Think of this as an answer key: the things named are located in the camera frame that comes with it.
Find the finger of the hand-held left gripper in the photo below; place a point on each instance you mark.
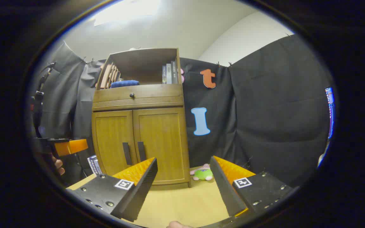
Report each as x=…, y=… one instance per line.
x=74, y=146

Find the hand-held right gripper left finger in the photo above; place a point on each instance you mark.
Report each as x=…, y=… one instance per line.
x=141, y=193

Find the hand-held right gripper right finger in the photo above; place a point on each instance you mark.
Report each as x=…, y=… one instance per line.
x=225, y=190

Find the wooden shoe cabinet door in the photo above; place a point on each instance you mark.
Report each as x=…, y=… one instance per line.
x=163, y=142
x=111, y=139

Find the wooden double-door shoe cabinet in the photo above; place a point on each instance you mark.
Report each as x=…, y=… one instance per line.
x=157, y=103

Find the green pink plush toy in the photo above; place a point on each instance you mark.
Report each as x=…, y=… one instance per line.
x=203, y=173

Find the folded blue cloth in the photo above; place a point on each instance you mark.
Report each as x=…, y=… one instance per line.
x=124, y=84

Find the black backdrop cloth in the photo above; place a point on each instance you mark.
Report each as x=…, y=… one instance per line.
x=265, y=110

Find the computer monitor screen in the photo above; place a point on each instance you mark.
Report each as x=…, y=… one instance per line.
x=330, y=110

